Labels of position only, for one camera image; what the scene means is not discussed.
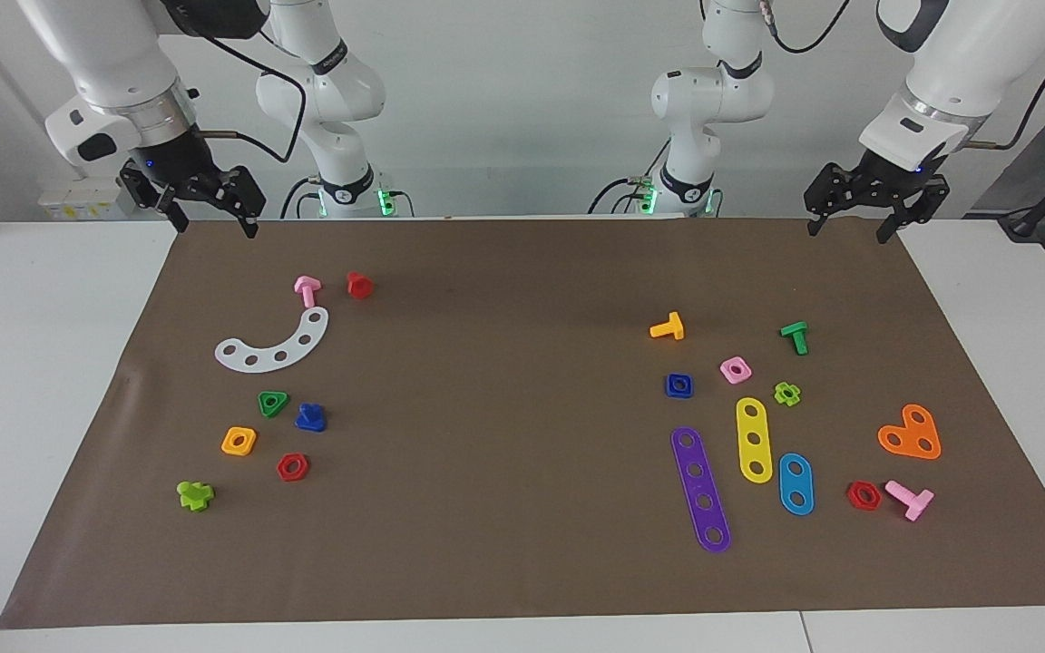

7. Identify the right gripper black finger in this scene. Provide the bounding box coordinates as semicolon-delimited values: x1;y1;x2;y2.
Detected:
214;166;267;239
121;161;190;234

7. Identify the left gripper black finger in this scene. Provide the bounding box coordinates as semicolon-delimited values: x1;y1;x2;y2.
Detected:
876;177;950;244
804;166;845;237

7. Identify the white curved five-hole plate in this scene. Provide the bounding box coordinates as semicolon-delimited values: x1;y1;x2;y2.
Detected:
214;307;330;374

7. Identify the orange three-hole plate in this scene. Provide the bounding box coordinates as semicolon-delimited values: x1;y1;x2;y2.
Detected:
877;404;942;461

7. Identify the yellow three-hole strip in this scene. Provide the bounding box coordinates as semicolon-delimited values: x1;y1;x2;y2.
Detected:
736;397;774;484

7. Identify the blue two-hole strip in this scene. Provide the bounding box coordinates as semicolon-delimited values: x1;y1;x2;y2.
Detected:
777;453;815;517

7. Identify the purple four-hole strip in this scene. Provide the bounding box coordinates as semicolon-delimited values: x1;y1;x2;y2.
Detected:
670;426;732;554

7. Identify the brown table mat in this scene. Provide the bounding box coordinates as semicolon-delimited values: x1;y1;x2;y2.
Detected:
0;218;1045;629

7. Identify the black base cable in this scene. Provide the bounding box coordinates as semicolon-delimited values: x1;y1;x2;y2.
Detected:
588;177;650;216
280;175;319;219

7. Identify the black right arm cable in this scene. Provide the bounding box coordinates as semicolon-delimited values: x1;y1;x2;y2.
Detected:
187;32;308;164

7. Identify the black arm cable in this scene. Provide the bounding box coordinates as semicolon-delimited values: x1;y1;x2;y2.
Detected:
187;32;308;164
758;0;1045;151

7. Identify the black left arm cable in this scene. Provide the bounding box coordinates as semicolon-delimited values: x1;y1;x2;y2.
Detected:
758;0;1045;151

